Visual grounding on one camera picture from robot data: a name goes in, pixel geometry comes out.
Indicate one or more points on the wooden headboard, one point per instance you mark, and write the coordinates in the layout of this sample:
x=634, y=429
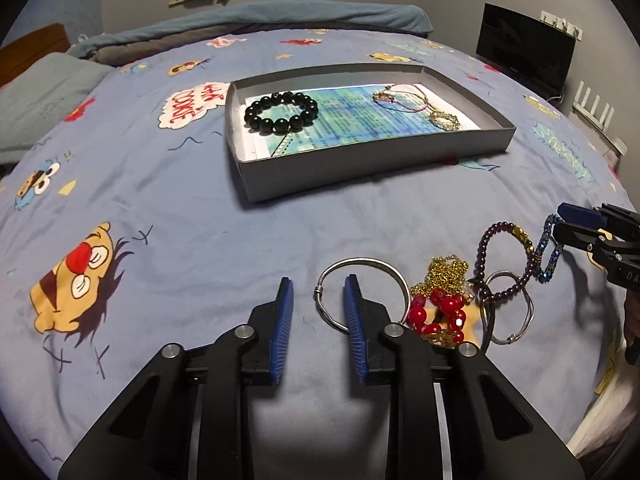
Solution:
x=22, y=53

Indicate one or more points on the black monitor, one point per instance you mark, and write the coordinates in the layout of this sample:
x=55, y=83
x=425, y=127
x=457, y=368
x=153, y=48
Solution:
x=535, y=54

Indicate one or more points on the grey cardboard tray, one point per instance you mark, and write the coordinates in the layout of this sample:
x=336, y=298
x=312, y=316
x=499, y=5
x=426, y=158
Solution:
x=273, y=177

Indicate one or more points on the grey blue pillow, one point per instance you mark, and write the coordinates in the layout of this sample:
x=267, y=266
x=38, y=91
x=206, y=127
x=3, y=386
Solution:
x=37, y=100

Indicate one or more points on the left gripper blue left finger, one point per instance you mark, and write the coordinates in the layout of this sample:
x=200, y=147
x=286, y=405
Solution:
x=280, y=336

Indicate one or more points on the printed blue paper sheet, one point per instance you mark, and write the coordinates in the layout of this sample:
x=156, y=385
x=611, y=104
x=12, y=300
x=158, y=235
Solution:
x=356, y=114

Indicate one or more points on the white wall hook rack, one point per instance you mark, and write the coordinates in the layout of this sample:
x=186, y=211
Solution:
x=562, y=24

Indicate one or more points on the white router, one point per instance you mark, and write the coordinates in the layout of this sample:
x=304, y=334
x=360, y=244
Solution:
x=598, y=116

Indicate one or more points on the person right hand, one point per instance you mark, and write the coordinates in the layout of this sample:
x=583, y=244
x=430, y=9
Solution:
x=632, y=317

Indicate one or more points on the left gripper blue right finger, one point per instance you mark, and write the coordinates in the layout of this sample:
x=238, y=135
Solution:
x=356, y=336

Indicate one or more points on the gold round pendant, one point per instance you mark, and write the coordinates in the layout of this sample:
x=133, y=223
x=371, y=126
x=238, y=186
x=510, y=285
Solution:
x=445, y=121

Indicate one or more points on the thin silver wire bangle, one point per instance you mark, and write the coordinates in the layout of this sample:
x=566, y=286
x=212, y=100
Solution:
x=489, y=320

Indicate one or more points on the teal folded blanket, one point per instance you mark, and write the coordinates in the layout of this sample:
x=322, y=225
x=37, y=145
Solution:
x=132, y=45

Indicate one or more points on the blue cartoon bed sheet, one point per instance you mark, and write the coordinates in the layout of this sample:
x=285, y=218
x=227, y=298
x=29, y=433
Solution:
x=126, y=227

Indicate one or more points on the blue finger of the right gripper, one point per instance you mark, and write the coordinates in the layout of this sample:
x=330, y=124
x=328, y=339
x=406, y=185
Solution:
x=581, y=216
x=574, y=236

